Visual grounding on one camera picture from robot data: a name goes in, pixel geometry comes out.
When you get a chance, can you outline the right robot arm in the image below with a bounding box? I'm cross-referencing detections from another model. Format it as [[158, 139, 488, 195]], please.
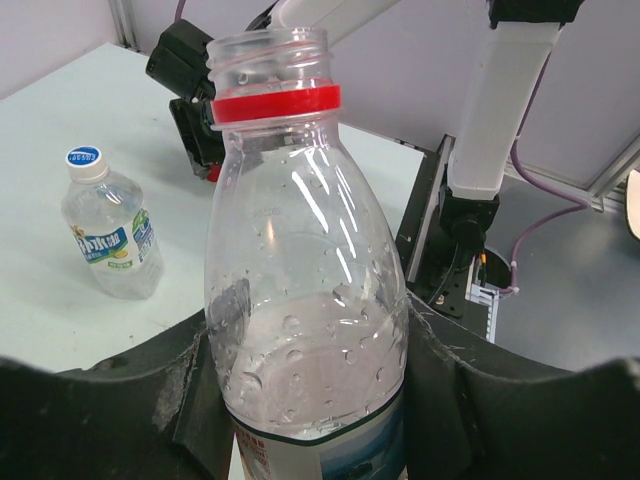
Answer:
[[331, 1, 592, 188]]

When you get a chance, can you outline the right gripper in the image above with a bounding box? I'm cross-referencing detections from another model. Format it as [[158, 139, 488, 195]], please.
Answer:
[[169, 98, 223, 180]]

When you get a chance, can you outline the red bottle cap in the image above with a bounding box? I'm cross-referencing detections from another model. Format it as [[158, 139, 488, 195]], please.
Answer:
[[206, 164, 222, 183]]

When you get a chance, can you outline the clear bottle red label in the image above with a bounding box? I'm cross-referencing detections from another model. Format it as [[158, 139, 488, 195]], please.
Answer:
[[204, 27, 409, 479]]

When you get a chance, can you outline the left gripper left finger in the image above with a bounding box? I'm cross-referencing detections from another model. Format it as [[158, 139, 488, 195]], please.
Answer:
[[1, 325, 233, 479]]

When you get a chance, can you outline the water bottle blue cap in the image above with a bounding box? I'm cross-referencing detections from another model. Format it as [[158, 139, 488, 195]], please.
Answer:
[[61, 145, 164, 300]]

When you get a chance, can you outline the white cable duct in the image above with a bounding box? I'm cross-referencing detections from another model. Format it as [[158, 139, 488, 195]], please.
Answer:
[[463, 283, 500, 344]]

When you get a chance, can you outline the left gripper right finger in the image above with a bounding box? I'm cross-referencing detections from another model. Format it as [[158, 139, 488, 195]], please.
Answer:
[[404, 297, 639, 479]]

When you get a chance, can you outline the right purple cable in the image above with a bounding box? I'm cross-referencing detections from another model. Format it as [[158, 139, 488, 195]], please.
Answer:
[[507, 49, 594, 296]]

